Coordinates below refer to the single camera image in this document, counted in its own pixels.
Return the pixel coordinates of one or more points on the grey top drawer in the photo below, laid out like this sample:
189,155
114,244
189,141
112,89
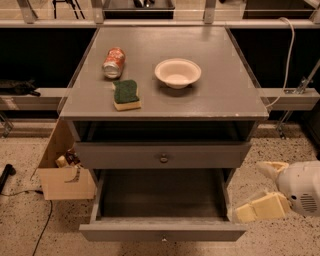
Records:
170,155

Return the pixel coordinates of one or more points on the green yellow sponge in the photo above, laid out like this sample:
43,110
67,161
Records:
126,95

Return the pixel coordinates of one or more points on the black cylinder on floor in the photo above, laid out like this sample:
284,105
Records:
9,170

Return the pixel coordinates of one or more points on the orange soda can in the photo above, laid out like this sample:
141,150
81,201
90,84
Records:
114,63

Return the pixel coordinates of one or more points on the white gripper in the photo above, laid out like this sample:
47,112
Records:
300,186

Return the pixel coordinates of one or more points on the white paper bowl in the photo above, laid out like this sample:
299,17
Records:
177,73

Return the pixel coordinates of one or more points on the grey wooden drawer cabinet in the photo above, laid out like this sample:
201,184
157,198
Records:
222,106

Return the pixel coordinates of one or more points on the grey drawer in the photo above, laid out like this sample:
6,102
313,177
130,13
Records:
161,205
170,155

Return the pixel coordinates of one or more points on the black object on shelf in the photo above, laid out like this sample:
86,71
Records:
17,87

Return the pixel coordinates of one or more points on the cardboard box with snacks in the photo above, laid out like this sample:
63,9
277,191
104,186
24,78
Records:
59,180

